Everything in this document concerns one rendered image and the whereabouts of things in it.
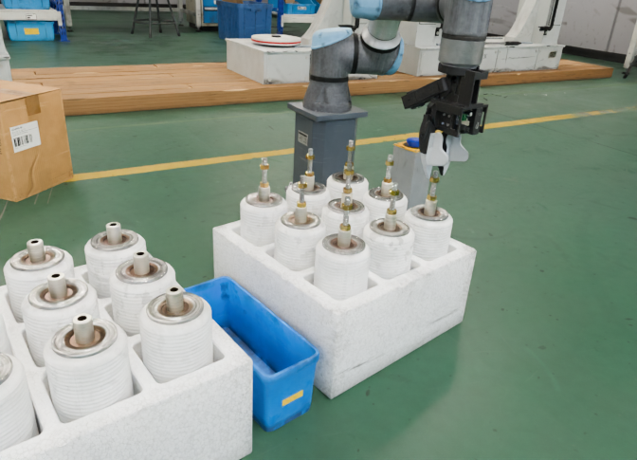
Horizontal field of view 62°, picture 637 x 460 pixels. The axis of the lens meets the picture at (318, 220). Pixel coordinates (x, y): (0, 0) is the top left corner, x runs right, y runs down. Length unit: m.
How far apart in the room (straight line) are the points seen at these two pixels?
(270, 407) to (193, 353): 0.19
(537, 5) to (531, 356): 3.87
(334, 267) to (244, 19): 4.81
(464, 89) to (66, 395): 0.75
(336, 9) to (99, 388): 3.06
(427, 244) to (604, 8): 5.87
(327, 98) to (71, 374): 1.14
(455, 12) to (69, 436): 0.82
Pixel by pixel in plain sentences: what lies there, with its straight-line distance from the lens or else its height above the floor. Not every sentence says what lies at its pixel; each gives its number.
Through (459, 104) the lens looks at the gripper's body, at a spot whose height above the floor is 0.48.
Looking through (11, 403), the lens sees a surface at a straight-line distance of 0.71.
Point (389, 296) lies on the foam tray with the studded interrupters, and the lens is 0.95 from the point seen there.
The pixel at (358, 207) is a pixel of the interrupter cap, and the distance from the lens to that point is 1.07.
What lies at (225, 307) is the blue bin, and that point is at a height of 0.05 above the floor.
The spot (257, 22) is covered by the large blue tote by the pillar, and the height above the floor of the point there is 0.20.
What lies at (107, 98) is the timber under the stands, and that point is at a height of 0.07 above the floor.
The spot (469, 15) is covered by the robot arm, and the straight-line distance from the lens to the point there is 0.96.
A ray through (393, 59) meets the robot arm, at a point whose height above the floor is 0.46.
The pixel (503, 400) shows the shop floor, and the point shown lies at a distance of 1.06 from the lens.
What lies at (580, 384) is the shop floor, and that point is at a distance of 1.16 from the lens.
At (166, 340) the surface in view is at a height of 0.23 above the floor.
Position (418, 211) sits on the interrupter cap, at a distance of 1.09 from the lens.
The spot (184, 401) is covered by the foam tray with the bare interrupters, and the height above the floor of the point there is 0.16.
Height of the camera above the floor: 0.67
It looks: 25 degrees down
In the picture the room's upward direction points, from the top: 4 degrees clockwise
